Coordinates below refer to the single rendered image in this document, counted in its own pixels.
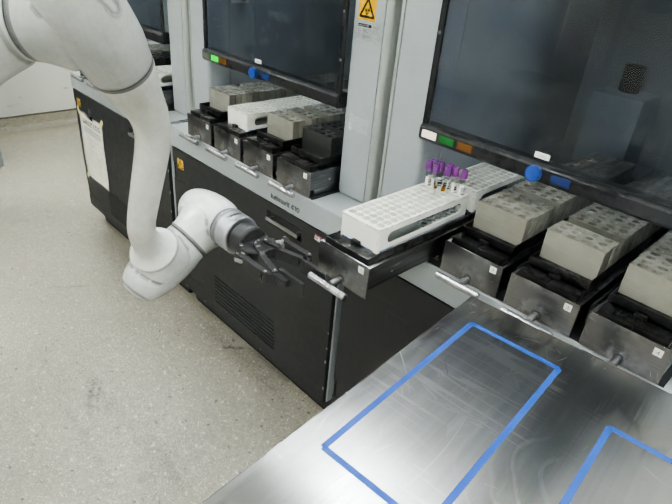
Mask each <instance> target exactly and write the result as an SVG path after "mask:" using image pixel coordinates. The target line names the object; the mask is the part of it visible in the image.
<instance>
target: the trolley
mask: <svg viewBox="0 0 672 504"><path fill-rule="evenodd" d="M200 504H672V394H671V393H668V392H666V391H664V390H662V389H660V388H658V387H656V386H654V385H652V384H650V383H648V382H646V381H644V380H642V379H640V378H638V377H636V376H634V375H632V374H630V373H628V372H626V371H624V370H622V369H620V368H617V367H615V366H613V365H611V364H609V363H607V362H605V361H603V360H601V359H599V358H597V357H595V356H593V355H591V354H589V353H587V352H585V351H583V350H581V349H579V348H577V347H575V346H573V345H571V344H569V343H567V342H564V341H562V340H560V339H558V338H556V337H554V336H552V335H550V334H548V333H546V332H544V331H542V330H540V329H538V328H536V327H534V326H532V325H530V324H528V323H526V322H524V321H522V320H520V319H518V318H516V317H513V316H511V315H509V314H507V313H505V312H503V311H501V310H499V309H497V308H495V307H493V306H491V305H489V304H487V303H485V302H483V301H481V300H479V299H477V298H475V297H472V296H471V297H470V298H468V299H467V300H466V301H465V302H463V303H462V304H461V305H459V306H458V307H457V308H455V309H454V310H453V311H451V312H450V313H449V314H448V315H446V316H445V317H444V318H442V319H441V320H440V321H438V322H437V323H436V324H434V325H433V326H432V327H431V328H429V329H428V330H427V331H425V332H424V333H423V334H421V335H420V336H419V337H417V338H416V339H415V340H414V341H412V342H411V343H410V344H408V345H407V346H406V347H404V348H403V349H402V350H400V351H399V352H398V353H396V354H395V355H394V356H393V357H391V358H390V359H389V360H387V361H386V362H385V363H383V364H382V365H381V366H379V367H378V368H377V369H376V370H374V371H373V372H372V373H370V374H369V375H368V376H366V377H365V378H364V379H362V380H361V381H360V382H359V383H357V384H356V385H355V386H353V387H352V388H351V389H349V390H348V391H347V392H345V393H344V394H343V395H342V396H340V397H339V398H338V399H336V400H335V401H334V402H332V403H331V404H330V405H328V406H327V407H326V408H324V409H323V410H322V411H321V412H319V413H318V414H317V415H315V416H314V417H313V418H311V419H310V420H309V421H307V422H306V423H305V424H304V425H302V426H301V427H300V428H298V429H297V430H296V431H294V432H293V433H292V434H290V435H289V436H288V437H287V438H285V439H284V440H283V441H281V442H280V443H279V444H277V445H276V446H275V447H273V448H272V449H271V450H270V451H268V452H267V453H266V454H264V455H263V456H262V457H260V458H259V459H258V460H256V461H255V462H254V463H253V464H251V465H250V466H249V467H247V468H246V469H245V470H243V471H242V472H241V473H239V474H238V475H237V476H235V477H234V478H233V479H232V480H230V481H229V482H228V483H226V484H225V485H224V486H222V487H221V488H220V489H218V490H217V491H216V492H215V493H213V494H212V495H211V496H209V497H208V498H207V499H205V500H204V501H203V502H201V503H200Z"/></svg>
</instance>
